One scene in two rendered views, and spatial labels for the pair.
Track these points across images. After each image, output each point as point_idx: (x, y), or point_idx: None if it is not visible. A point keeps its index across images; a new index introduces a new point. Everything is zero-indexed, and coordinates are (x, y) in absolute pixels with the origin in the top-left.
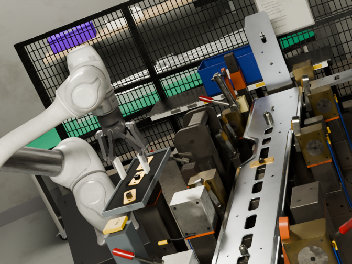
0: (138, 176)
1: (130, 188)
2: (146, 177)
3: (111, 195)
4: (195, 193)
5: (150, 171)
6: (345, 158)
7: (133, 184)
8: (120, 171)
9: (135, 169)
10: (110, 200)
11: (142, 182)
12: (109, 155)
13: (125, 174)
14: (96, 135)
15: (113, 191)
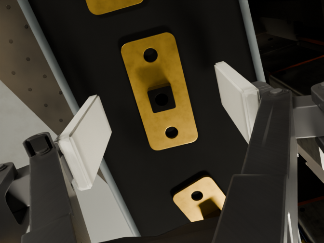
0: (175, 102)
1: (175, 164)
2: (210, 91)
3: (126, 215)
4: None
5: (192, 33)
6: None
7: (177, 144)
8: (103, 145)
9: (79, 3)
10: (138, 231)
11: (210, 130)
12: (14, 179)
13: (99, 101)
14: None
15: (111, 190)
